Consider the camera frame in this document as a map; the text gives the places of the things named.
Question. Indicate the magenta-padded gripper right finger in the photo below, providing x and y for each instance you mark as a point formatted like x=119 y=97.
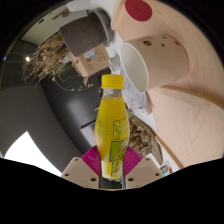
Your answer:
x=148 y=170

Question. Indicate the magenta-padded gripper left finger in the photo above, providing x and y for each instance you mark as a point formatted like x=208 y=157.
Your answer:
x=75 y=170

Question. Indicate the yellow drink bottle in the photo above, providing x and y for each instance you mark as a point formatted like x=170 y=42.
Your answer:
x=111 y=126

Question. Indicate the small jar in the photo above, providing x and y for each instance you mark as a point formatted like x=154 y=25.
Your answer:
x=165 y=168

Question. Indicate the printed newspaper sheet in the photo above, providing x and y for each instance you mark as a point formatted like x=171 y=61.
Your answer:
x=135 y=95

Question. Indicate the cardboard box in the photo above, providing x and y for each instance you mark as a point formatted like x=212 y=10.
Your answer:
x=91 y=61

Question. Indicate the small white cup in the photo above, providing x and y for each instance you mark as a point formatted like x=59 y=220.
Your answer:
x=115 y=63

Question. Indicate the round ceiling spot light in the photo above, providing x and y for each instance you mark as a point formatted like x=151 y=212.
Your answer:
x=27 y=58

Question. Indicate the dry plant in grey pot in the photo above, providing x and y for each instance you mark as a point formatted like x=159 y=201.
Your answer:
x=83 y=35

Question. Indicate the grey plant saucer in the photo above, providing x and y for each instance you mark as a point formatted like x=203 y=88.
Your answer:
x=106 y=25

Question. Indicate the flat round red coaster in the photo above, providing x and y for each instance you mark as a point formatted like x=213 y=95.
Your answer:
x=138 y=9

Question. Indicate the black wall screen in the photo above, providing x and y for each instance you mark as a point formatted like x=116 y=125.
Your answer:
x=89 y=133

